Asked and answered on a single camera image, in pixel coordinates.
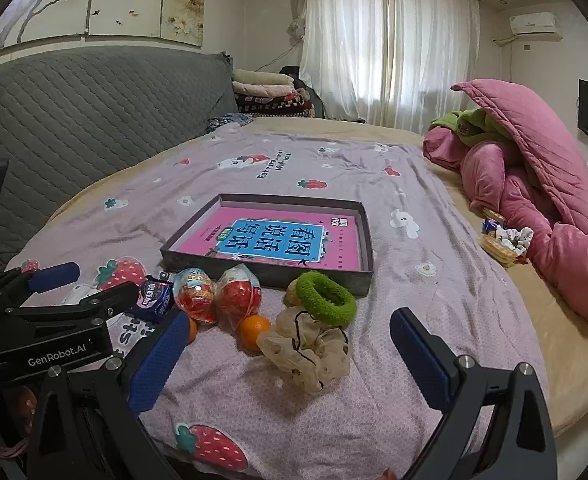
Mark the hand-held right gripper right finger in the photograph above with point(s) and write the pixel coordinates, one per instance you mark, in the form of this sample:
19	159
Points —
419	360

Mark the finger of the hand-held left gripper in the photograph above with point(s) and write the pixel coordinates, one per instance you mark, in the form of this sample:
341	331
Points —
109	300
54	275

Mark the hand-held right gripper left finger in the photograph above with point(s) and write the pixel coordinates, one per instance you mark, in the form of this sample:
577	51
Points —
159	360

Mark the orange tangerine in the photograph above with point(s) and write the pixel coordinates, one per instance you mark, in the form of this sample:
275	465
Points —
254	335
192	331

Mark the blue cookie packet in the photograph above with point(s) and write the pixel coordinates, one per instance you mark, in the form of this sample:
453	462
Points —
154	297

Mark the plastic-wrapped toy egg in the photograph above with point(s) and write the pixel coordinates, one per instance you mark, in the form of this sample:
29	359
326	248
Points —
236	300
194	295

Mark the beige sheer hair scrunchie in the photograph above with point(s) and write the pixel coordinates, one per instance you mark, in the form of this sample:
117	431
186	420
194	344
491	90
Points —
319	360

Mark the green fuzzy hair scrunchie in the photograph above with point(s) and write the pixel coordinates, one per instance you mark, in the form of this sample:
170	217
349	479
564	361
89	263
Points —
304	287

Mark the shallow grey cardboard box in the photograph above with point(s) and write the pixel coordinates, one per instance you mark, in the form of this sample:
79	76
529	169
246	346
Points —
271	274

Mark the brown walnut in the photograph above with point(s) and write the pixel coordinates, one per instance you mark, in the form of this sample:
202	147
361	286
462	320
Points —
291	296

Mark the lilac strawberry print bedsheet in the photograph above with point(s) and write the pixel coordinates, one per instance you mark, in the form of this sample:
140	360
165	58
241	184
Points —
424	270

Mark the clear biscuit packet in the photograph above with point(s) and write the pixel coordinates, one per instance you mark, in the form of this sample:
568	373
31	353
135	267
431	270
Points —
496	251

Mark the blue candy wrapper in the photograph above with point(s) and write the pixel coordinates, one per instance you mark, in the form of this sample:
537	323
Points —
489	227

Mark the pink and blue book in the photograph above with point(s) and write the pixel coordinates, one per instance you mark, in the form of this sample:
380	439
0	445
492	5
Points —
234	216

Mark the grey quilted headboard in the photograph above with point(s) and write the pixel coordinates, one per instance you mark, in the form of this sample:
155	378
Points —
99	110

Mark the pink quilt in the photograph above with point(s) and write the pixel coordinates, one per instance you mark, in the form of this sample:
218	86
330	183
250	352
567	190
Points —
564	260

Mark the blue floral cloth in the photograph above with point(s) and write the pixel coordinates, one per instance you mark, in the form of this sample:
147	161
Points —
229	121

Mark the green blanket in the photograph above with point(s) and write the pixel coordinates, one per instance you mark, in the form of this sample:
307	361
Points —
454	125

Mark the dark checkered folded blanket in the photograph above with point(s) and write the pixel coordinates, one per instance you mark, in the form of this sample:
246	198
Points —
274	105

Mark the pink folded blanket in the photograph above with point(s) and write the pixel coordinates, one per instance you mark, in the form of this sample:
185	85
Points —
264	89

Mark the cream folded blanket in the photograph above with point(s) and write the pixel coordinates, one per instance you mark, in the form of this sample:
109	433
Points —
261	77

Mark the black cloth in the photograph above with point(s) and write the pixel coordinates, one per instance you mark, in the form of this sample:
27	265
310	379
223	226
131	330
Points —
304	80

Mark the white sheer curtain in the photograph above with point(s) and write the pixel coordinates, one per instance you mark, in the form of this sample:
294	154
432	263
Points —
399	35

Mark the white air conditioner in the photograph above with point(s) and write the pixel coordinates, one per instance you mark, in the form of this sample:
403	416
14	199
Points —
534	26

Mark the floral wall painting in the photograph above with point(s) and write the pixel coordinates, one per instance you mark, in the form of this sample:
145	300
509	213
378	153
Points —
139	0

